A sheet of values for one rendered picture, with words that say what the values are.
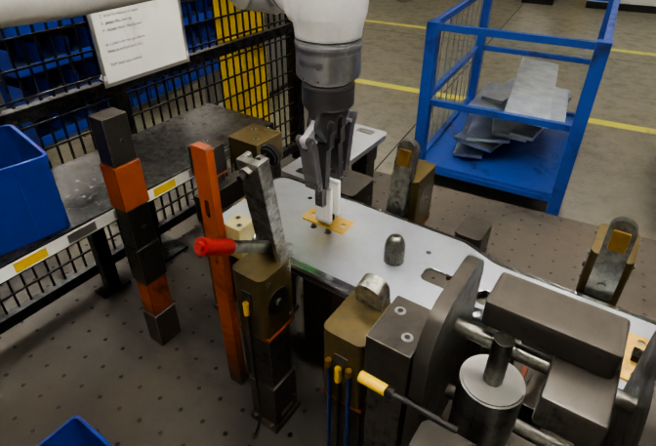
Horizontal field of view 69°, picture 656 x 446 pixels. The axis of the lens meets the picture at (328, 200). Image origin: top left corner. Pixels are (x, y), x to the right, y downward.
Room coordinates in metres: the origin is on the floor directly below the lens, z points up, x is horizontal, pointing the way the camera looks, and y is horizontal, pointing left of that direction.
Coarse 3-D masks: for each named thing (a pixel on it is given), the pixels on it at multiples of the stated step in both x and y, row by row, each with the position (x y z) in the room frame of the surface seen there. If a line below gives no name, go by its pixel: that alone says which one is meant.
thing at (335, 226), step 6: (312, 210) 0.68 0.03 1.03; (306, 216) 0.66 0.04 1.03; (312, 216) 0.66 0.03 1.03; (312, 222) 0.65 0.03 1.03; (318, 222) 0.65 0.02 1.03; (336, 222) 0.65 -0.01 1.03; (342, 222) 0.65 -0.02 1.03; (348, 222) 0.65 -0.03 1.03; (330, 228) 0.63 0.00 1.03; (336, 228) 0.63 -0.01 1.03; (342, 228) 0.63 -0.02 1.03; (348, 228) 0.63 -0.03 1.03
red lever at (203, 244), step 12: (204, 240) 0.44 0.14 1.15; (216, 240) 0.45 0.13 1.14; (228, 240) 0.47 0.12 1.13; (240, 240) 0.49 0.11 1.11; (252, 240) 0.51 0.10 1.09; (264, 240) 0.53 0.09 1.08; (204, 252) 0.43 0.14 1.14; (216, 252) 0.44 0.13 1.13; (228, 252) 0.46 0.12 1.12; (240, 252) 0.48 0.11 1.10; (252, 252) 0.49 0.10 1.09; (264, 252) 0.51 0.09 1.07
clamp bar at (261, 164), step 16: (240, 160) 0.52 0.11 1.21; (256, 160) 0.51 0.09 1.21; (272, 160) 0.54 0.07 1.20; (240, 176) 0.50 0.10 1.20; (256, 176) 0.51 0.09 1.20; (256, 192) 0.51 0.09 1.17; (272, 192) 0.52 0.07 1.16; (256, 208) 0.52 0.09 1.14; (272, 208) 0.52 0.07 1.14; (256, 224) 0.53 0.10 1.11; (272, 224) 0.52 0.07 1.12; (272, 240) 0.52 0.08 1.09
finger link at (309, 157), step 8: (312, 144) 0.60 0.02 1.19; (304, 152) 0.61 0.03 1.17; (312, 152) 0.60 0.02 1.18; (304, 160) 0.61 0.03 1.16; (312, 160) 0.60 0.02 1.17; (304, 168) 0.62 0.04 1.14; (312, 168) 0.61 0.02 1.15; (304, 176) 0.62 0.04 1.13; (312, 176) 0.61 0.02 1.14; (320, 176) 0.62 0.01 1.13; (320, 184) 0.62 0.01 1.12
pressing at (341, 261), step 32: (288, 192) 0.78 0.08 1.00; (288, 224) 0.68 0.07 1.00; (384, 224) 0.68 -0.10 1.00; (416, 224) 0.68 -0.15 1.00; (320, 256) 0.59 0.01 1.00; (352, 256) 0.59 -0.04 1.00; (416, 256) 0.59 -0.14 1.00; (448, 256) 0.59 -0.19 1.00; (480, 256) 0.59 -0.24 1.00; (352, 288) 0.51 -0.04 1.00; (416, 288) 0.52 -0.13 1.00; (480, 288) 0.52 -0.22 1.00; (480, 320) 0.46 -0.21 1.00; (640, 320) 0.46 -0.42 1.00; (544, 352) 0.41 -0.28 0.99
